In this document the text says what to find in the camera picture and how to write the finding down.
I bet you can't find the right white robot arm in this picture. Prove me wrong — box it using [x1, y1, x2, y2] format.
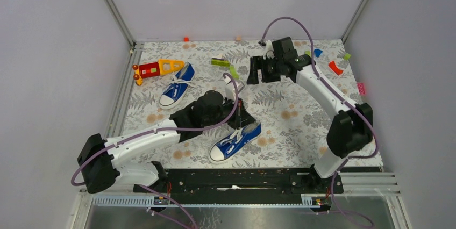
[247, 37, 373, 192]

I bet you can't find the blue wedge block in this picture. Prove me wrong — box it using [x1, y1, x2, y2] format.
[313, 49, 323, 58]

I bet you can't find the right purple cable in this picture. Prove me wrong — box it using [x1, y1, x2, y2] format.
[261, 16, 379, 228]

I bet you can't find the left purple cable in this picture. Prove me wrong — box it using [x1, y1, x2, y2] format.
[70, 72, 240, 229]

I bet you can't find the grey slotted cable duct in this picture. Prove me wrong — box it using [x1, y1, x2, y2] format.
[92, 191, 331, 209]

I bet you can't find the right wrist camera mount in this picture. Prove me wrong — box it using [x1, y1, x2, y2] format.
[261, 40, 275, 58]

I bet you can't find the red arch block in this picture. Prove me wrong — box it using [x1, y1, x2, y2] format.
[328, 61, 344, 76]

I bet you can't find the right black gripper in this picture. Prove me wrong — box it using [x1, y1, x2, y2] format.
[246, 55, 283, 85]

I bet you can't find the pink lego brick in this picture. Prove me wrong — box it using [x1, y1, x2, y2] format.
[357, 82, 366, 96]

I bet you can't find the red yellow toy frame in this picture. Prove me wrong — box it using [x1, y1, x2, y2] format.
[132, 59, 184, 86]

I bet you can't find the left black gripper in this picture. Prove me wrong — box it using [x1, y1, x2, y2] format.
[203, 96, 255, 130]

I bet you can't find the green block short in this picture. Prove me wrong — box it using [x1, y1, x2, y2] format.
[229, 65, 239, 80]

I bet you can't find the blue sneaker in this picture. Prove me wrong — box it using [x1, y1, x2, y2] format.
[158, 62, 195, 110]
[208, 121, 262, 164]

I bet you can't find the green block long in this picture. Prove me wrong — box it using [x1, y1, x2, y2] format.
[211, 58, 231, 67]

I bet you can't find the purple cable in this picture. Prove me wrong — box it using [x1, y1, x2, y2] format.
[261, 16, 379, 228]
[70, 72, 240, 229]

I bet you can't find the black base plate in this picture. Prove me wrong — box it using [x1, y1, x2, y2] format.
[132, 166, 382, 207]

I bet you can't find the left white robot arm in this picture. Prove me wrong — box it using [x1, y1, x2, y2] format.
[72, 90, 256, 194]

